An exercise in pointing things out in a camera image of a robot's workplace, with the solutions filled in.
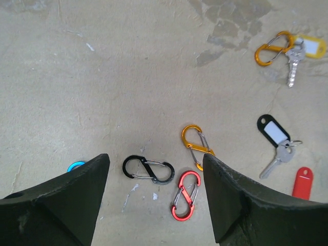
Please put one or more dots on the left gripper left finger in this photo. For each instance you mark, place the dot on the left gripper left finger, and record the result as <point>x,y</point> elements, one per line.
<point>60,211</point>

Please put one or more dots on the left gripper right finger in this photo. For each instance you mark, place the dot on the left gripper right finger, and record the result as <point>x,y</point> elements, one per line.
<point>245,212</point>

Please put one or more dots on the teal carabiner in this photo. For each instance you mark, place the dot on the teal carabiner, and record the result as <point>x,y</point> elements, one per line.
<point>75,165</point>

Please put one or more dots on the key with red tag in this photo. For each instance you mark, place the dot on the key with red tag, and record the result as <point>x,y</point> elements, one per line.
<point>303,183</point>

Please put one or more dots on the black carabiner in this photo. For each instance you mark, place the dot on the black carabiner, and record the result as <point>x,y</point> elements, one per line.
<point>146,164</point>

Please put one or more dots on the key with black tag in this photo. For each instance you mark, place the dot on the key with black tag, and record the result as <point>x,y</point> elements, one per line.
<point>280,139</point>

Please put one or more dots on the orange red carabiner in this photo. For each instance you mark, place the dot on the orange red carabiner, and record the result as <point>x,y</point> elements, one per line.
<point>273,48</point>

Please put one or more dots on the key with yellow tag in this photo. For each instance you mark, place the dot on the key with yellow tag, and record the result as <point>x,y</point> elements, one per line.
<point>304,46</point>

